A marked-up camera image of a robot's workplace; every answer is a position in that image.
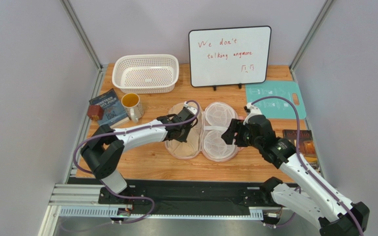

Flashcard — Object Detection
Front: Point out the beige bra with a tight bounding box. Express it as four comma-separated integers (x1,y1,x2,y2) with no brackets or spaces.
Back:
165,108,203,160

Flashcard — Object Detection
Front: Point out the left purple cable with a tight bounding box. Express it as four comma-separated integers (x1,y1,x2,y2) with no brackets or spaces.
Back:
73,100,201,225

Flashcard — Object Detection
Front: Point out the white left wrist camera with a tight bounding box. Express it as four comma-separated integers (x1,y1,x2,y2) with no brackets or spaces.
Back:
183,101,198,116

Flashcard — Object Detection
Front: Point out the aluminium frame rail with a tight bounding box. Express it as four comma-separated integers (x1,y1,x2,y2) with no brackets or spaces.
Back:
46,183,345,222

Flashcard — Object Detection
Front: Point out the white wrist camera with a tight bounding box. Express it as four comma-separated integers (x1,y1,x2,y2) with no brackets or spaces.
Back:
183,101,198,116
243,103,262,125

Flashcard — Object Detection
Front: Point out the white dry-erase board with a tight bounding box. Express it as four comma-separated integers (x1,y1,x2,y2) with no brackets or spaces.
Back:
188,26,272,88

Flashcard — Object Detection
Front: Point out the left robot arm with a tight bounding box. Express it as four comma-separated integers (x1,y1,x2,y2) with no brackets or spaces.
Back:
80,105,200,194

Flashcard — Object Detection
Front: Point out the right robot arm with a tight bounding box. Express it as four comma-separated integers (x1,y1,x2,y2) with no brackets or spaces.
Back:
221,115,370,236

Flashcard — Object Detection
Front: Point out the dark hardcover book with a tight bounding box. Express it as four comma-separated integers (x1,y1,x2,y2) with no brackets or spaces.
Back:
283,129,320,172

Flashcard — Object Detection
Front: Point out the blue paperback book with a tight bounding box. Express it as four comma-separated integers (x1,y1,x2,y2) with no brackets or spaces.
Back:
89,88,129,128

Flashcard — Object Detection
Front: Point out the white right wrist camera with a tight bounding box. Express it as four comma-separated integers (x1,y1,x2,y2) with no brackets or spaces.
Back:
243,103,262,125

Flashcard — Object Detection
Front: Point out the teal folding board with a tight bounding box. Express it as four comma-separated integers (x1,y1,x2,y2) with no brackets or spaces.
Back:
245,81,307,119

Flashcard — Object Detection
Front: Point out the small red-brown cube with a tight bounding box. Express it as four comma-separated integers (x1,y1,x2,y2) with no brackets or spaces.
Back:
87,105,104,121

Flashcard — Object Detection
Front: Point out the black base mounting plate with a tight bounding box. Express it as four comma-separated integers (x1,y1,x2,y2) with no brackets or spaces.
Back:
98,179,279,216

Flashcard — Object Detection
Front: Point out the white plastic perforated basket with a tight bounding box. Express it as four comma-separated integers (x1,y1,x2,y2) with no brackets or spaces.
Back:
112,54,180,94

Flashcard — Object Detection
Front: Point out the floral cream mug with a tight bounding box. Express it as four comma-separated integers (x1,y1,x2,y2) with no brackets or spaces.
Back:
121,93,144,123

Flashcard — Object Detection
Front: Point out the floral mesh laundry bag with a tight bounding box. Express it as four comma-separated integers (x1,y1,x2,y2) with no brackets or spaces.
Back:
164,101,245,163

